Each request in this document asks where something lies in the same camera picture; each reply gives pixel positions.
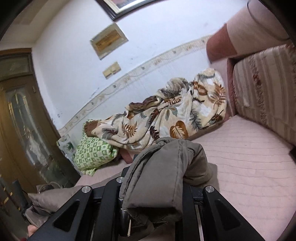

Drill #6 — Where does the beige wall switch plate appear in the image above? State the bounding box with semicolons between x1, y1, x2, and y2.
102;62;121;79

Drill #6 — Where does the grey-brown padded jacket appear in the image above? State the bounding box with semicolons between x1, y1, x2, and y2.
30;138;215;240

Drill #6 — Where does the leaf-pattern fleece blanket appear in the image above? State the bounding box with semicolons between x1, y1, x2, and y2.
84;68;227;153

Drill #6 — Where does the small framed wall picture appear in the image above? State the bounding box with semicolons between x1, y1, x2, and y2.
90;23;128;60

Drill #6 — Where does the pink red bolster cushion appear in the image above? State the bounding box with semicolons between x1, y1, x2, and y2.
206;1;292;62

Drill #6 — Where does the green white patterned pillow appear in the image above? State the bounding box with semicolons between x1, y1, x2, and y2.
74;130;119;176

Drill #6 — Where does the floral cloth by wall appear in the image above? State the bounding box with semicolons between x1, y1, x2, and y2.
57;134;76;162

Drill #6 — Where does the striped beige back cushion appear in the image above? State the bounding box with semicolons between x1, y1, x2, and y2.
233;45;295;145

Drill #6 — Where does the wooden door with glass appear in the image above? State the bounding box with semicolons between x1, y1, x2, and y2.
1;48;79;240

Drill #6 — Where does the person's left hand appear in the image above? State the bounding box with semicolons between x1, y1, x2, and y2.
28;225;38;237

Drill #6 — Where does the large framed picture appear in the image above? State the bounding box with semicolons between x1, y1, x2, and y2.
96;0;159;21

